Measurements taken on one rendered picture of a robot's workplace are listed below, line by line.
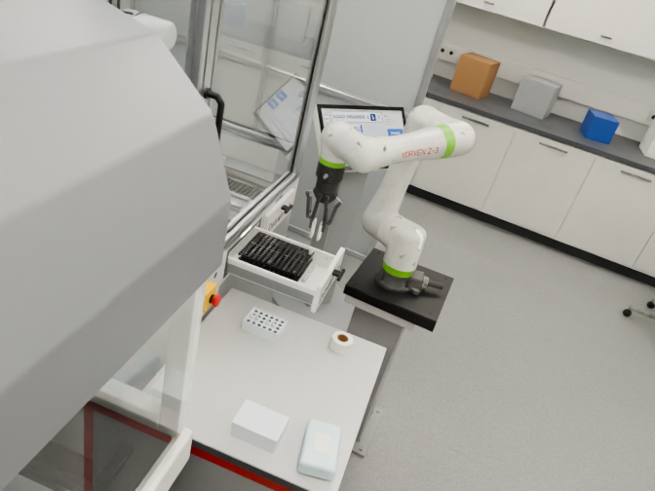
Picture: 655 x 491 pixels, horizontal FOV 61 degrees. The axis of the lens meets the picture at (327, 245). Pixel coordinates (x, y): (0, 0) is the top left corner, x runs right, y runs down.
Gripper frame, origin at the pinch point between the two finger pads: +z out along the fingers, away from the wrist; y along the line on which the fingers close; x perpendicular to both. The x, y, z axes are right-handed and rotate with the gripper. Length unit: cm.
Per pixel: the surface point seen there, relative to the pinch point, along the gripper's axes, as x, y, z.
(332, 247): 85, -8, 56
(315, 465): -75, 30, 20
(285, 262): -10.4, -6.0, 10.5
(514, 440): 47, 109, 102
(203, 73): -52, -22, -59
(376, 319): 7.3, 29.4, 32.8
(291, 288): -19.8, 0.7, 13.1
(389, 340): 7, 37, 40
